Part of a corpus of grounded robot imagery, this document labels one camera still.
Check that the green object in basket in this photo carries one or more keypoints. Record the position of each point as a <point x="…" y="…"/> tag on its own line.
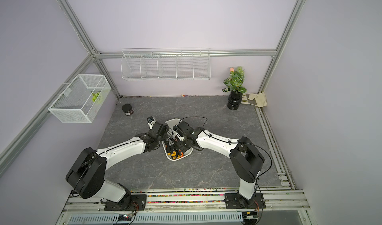
<point x="96" y="97"/>

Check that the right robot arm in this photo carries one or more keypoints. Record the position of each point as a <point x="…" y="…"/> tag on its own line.
<point x="245" y="157"/>

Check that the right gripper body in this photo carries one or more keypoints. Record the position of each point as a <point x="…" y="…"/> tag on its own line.
<point x="182" y="144"/>

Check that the black jar with label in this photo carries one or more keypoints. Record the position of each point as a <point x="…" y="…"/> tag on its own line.
<point x="127" y="109"/>

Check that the white storage box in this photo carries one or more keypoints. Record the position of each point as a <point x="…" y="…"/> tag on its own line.
<point x="172" y="139"/>

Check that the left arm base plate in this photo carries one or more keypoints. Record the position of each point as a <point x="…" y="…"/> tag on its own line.
<point x="130" y="202"/>

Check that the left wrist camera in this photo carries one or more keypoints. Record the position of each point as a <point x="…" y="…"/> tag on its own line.
<point x="151" y="121"/>

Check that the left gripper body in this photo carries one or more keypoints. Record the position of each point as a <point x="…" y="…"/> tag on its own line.
<point x="162" y="137"/>

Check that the white wire wall shelf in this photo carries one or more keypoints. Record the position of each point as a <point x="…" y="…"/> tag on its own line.
<point x="165" y="64"/>

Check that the beige cloth bag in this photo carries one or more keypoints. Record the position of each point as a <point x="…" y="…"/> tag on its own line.
<point x="257" y="100"/>

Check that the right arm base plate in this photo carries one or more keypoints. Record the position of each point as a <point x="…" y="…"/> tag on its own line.
<point x="236" y="201"/>

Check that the white mesh wall basket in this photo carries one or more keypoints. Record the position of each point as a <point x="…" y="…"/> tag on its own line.
<point x="74" y="104"/>

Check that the potted green plant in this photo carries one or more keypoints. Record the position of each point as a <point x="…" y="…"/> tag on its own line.
<point x="234" y="86"/>

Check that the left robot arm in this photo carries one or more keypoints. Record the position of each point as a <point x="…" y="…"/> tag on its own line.
<point x="87" y="175"/>

